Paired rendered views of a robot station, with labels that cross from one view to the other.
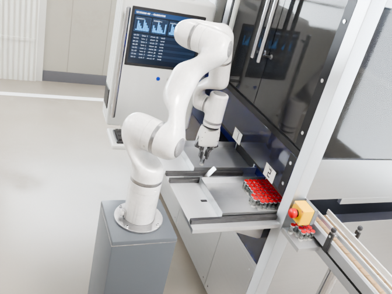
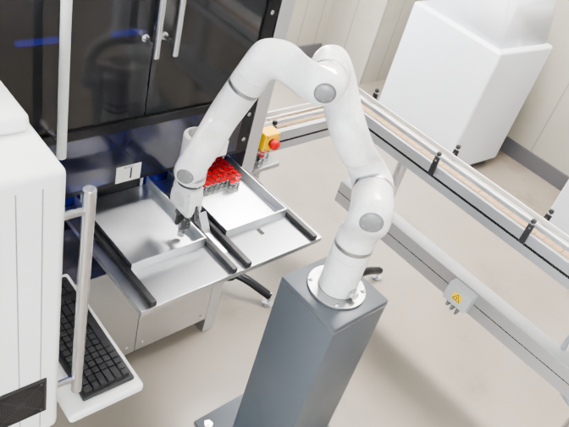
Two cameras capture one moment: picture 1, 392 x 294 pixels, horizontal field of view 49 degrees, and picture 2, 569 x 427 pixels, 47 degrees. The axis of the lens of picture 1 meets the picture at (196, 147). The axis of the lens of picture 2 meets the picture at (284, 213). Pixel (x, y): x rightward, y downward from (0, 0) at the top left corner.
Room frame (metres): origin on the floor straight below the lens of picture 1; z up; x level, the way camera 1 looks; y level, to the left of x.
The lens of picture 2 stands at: (2.18, 1.44, 2.22)
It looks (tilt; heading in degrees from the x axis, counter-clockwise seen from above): 37 degrees down; 245
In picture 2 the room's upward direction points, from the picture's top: 17 degrees clockwise
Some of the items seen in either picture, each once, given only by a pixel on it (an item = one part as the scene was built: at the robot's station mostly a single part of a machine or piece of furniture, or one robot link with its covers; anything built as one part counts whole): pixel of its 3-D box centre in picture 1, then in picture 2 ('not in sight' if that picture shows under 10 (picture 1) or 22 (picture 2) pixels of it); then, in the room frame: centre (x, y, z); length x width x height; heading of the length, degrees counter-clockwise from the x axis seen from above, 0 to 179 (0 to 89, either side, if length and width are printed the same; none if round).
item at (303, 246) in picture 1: (303, 238); (255, 158); (1.46, -0.52, 0.87); 0.14 x 0.13 x 0.02; 117
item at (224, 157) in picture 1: (215, 156); (140, 220); (1.93, -0.11, 0.90); 0.34 x 0.26 x 0.04; 117
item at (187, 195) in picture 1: (214, 179); (196, 225); (1.75, -0.12, 0.87); 0.70 x 0.48 x 0.02; 27
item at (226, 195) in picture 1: (244, 196); (226, 193); (1.63, -0.26, 0.90); 0.34 x 0.26 x 0.04; 117
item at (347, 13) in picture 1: (312, 105); (264, 43); (1.57, -0.39, 1.40); 0.05 x 0.01 x 0.80; 27
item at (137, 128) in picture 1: (144, 147); (365, 220); (1.35, 0.18, 1.16); 0.19 x 0.12 x 0.24; 68
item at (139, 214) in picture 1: (142, 198); (344, 267); (1.34, 0.15, 0.95); 0.19 x 0.19 x 0.18
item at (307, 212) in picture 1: (303, 212); (266, 137); (1.46, -0.48, 1.00); 0.08 x 0.07 x 0.07; 117
